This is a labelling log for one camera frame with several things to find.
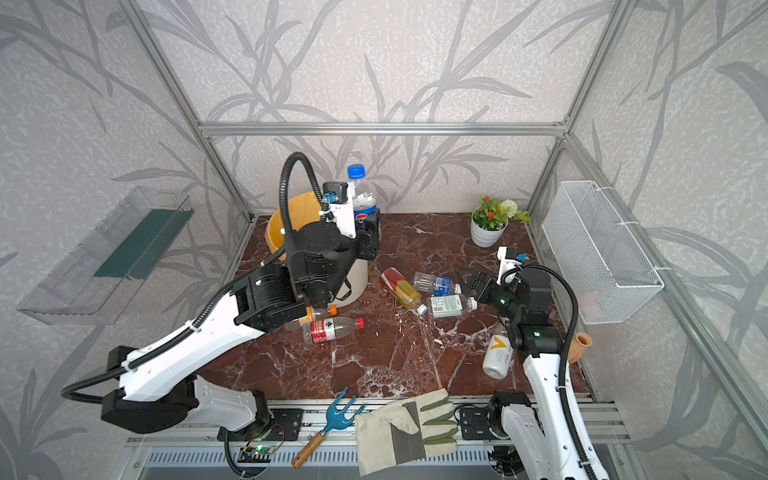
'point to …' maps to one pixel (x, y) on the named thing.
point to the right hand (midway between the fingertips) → (470, 265)
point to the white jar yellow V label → (498, 356)
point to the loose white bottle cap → (422, 309)
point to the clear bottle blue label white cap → (435, 285)
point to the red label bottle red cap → (330, 329)
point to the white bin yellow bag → (307, 207)
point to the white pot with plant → (490, 219)
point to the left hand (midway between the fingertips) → (376, 204)
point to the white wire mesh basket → (607, 271)
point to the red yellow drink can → (402, 289)
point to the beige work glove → (398, 434)
